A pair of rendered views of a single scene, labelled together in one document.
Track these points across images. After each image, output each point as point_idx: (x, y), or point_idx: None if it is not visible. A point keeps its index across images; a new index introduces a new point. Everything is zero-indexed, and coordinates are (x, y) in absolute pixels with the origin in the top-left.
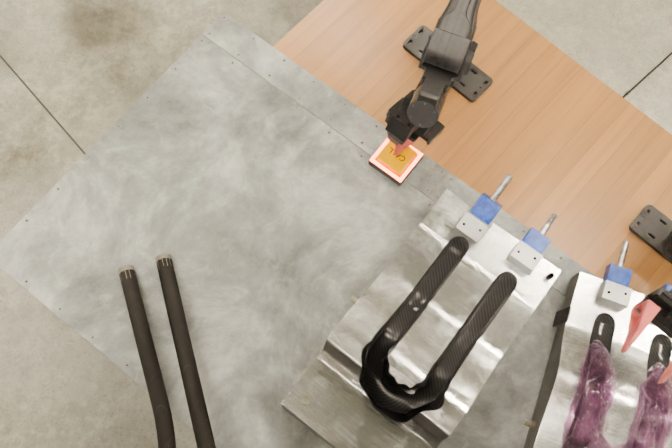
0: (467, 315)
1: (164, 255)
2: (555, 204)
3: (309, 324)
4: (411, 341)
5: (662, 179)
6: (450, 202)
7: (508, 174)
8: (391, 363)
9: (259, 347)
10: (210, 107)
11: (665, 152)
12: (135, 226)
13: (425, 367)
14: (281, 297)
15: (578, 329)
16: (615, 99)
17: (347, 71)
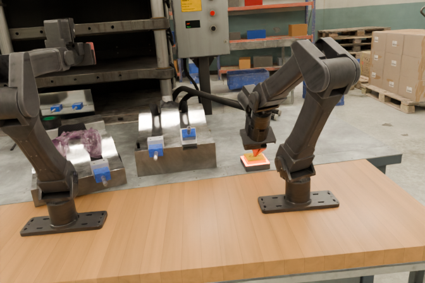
0: (162, 132)
1: (276, 114)
2: (161, 197)
3: (216, 132)
4: (174, 114)
5: (97, 246)
6: (207, 141)
7: (190, 126)
8: (174, 107)
9: (222, 124)
10: (338, 138)
11: (104, 262)
12: (296, 119)
13: (163, 111)
14: (233, 131)
15: (110, 156)
16: (174, 264)
17: (327, 172)
